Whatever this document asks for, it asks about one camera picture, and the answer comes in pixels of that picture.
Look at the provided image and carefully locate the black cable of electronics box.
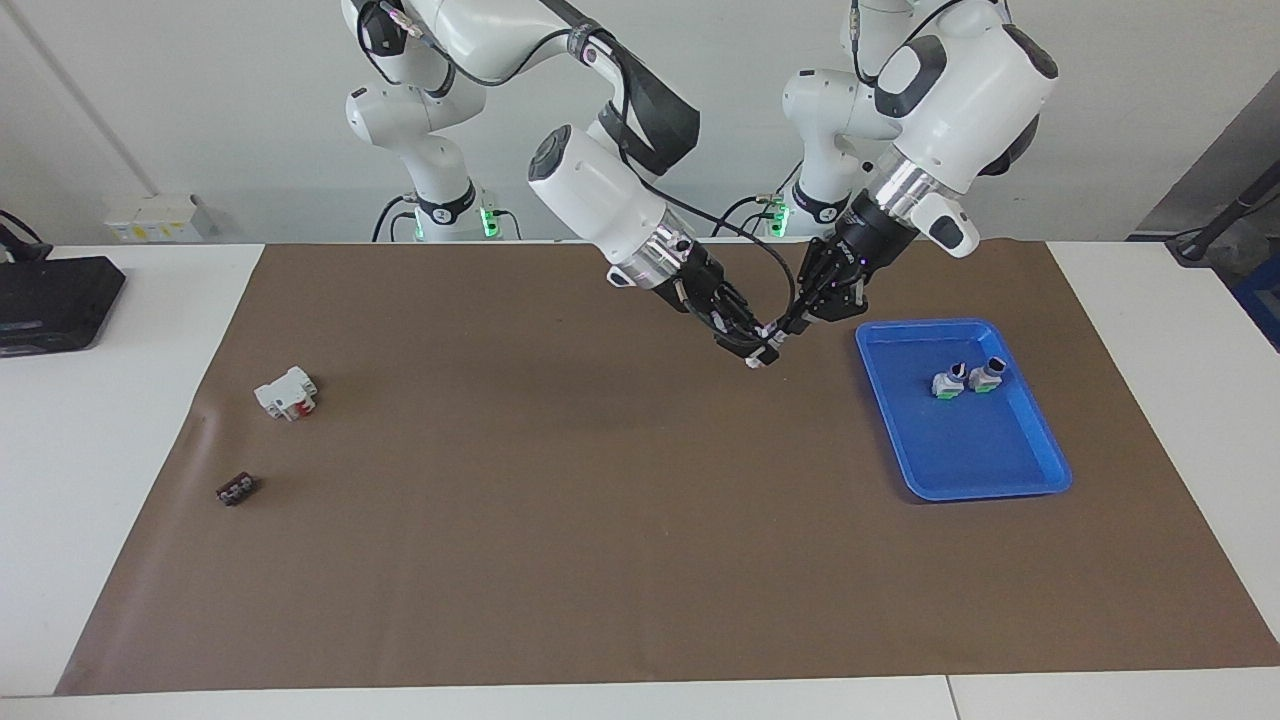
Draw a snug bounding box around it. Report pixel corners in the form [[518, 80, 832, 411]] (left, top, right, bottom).
[[0, 210, 51, 264]]

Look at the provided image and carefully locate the black right base cable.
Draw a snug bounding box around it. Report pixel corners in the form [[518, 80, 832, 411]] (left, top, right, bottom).
[[372, 194, 421, 243]]

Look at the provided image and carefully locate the black electronics box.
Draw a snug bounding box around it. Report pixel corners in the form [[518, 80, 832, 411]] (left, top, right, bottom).
[[0, 256, 128, 358]]

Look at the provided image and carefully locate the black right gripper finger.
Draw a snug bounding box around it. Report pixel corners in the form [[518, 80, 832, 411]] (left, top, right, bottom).
[[699, 311, 784, 364], [719, 284, 772, 337]]

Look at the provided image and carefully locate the black left base cable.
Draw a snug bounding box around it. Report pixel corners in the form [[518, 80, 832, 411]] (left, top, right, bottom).
[[712, 160, 803, 239]]

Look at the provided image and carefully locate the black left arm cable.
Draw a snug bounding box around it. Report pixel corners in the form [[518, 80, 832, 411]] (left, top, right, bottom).
[[848, 0, 1006, 91]]

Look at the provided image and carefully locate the black tripod stand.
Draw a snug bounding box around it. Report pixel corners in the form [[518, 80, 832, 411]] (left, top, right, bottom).
[[1165, 160, 1280, 267]]

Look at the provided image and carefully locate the blue plastic tray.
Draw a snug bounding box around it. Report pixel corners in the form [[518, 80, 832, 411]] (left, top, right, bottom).
[[855, 318, 1074, 502]]

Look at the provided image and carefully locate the black base cable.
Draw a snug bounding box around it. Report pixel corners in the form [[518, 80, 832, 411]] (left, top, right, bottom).
[[712, 160, 803, 239], [372, 194, 421, 243]]

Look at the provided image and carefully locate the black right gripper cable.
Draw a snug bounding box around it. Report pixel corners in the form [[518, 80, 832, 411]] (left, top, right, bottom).
[[655, 190, 798, 326]]

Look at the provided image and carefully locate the brown table mat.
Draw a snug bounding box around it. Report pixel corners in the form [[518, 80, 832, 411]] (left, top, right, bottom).
[[55, 240, 1280, 697]]

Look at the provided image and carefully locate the white circuit breaker red lever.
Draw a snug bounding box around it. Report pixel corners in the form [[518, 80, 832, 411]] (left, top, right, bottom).
[[253, 366, 319, 423]]

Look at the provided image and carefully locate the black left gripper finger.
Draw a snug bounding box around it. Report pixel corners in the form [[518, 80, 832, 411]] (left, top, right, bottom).
[[814, 274, 870, 324], [779, 239, 842, 334]]

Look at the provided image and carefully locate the white wall socket box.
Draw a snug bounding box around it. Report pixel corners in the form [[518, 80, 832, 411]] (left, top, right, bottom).
[[104, 194, 207, 244]]

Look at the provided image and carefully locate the blue crate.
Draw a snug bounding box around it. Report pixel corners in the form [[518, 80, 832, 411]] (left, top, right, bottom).
[[1232, 275, 1280, 352]]

